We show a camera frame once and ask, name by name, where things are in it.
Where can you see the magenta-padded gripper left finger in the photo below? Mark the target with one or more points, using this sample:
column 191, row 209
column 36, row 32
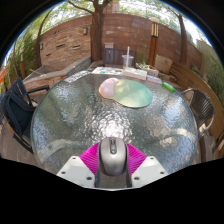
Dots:
column 88, row 161

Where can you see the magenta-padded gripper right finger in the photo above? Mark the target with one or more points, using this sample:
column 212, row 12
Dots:
column 138, row 161

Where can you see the grey computer mouse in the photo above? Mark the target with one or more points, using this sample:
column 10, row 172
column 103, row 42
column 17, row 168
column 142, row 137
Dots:
column 113, row 156

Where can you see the green mouse pad, pink rest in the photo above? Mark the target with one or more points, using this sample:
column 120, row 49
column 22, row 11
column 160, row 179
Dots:
column 131, row 93

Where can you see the green packet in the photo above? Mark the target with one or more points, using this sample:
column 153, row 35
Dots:
column 168, row 87

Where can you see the dark wicker chair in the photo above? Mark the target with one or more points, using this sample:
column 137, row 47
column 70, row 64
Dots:
column 201, row 108

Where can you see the small white-blue booklet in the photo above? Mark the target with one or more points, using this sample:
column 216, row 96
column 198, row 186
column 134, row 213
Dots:
column 154, row 79

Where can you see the white licence plate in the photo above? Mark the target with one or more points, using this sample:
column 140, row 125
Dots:
column 76, row 76

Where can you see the black slatted armchair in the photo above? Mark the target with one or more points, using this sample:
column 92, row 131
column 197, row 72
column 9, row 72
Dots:
column 16, row 111

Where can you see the concrete planter with plants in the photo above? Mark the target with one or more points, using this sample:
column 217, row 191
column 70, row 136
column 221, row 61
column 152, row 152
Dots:
column 150, row 70

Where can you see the curved wooden bench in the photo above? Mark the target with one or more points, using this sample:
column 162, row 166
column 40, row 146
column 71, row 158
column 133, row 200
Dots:
column 200, row 86

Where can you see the clear plastic cup with straw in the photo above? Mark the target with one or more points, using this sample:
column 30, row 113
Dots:
column 127, row 62

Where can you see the dark wooden slatted chair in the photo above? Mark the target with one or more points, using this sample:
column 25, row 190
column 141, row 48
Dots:
column 113, row 56

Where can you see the tree with forked trunk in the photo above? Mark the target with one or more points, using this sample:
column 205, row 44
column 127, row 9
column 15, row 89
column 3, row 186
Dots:
column 96, row 33

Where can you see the slim leaning tree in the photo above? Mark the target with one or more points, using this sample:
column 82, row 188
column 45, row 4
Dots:
column 182, row 40

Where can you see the wooden lamp post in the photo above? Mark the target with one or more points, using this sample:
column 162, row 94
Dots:
column 153, row 43

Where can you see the black wall lamp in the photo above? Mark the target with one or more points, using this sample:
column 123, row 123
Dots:
column 41, row 46
column 85, row 30

